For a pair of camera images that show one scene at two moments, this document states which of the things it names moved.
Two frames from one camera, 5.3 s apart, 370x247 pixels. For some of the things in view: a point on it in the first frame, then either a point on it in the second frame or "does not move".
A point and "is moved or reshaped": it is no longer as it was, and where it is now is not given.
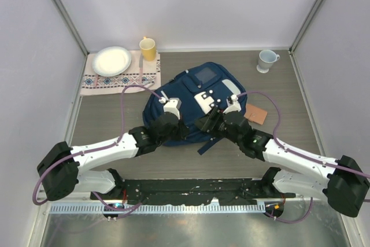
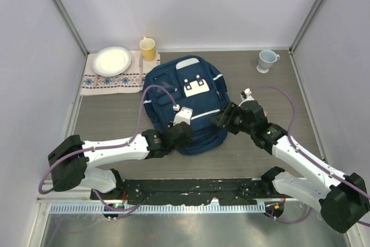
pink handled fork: [96, 81] does not move
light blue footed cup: [266, 59] does not move
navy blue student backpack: [200, 88] is moved or reshaped
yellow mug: [148, 47] does not move
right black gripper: [204, 123] -> [219, 119]
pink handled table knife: [141, 66] does not move
